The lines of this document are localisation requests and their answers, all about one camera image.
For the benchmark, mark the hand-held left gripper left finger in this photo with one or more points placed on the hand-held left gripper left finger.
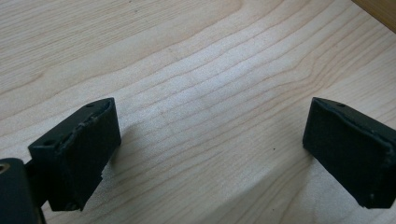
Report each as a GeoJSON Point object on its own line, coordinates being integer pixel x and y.
{"type": "Point", "coordinates": [77, 155]}

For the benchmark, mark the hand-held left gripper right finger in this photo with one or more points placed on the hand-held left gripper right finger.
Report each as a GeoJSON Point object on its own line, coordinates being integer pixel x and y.
{"type": "Point", "coordinates": [351, 155]}

